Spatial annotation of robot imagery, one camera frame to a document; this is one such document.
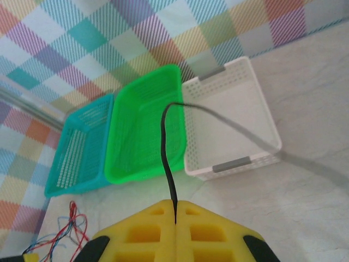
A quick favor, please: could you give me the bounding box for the aluminium frame post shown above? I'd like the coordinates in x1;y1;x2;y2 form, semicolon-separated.
0;86;68;130

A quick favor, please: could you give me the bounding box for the thin black cable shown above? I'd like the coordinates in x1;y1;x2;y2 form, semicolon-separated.
160;102;349;224

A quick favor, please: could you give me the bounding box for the thin dark grey cable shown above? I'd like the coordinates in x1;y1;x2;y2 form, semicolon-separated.
68;218;88;244

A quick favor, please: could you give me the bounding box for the teal plastic basket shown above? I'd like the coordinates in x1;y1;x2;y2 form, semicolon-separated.
44;93;115;199

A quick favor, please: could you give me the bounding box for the green plastic basket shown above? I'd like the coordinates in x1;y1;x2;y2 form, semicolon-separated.
105;64;188;185

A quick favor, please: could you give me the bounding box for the checkered cloth backdrop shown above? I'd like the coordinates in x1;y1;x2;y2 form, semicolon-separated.
0;0;349;246

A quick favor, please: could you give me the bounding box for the white plastic basket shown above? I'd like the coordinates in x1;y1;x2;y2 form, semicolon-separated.
181;56;282;181

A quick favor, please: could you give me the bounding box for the thin blue cable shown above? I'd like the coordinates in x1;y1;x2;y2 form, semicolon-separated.
35;221;82;251
23;216;69;257

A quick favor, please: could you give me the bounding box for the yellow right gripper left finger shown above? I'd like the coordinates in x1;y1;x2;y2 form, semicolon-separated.
79;199;177;262

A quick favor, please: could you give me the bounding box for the thin red cable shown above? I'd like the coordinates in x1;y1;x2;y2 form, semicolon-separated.
32;201;91;262

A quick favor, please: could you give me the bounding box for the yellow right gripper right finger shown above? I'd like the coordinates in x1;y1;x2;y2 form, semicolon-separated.
175;200;281;262

